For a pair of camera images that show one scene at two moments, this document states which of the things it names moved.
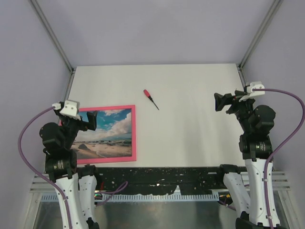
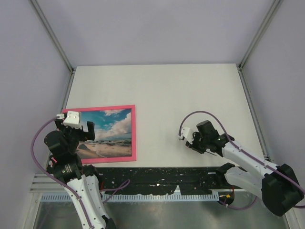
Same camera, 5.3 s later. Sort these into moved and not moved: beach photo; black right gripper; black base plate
Moved: black right gripper
Not moved: black base plate; beach photo
